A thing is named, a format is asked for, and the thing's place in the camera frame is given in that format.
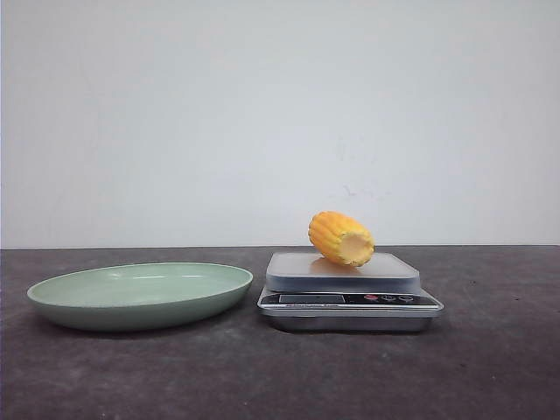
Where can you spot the silver digital kitchen scale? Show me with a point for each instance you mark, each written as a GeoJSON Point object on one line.
{"type": "Point", "coordinates": [303, 291]}

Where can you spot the yellow corn cob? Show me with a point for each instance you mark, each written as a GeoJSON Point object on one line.
{"type": "Point", "coordinates": [341, 239]}

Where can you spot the light green plate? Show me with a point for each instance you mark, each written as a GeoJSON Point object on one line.
{"type": "Point", "coordinates": [138, 297]}

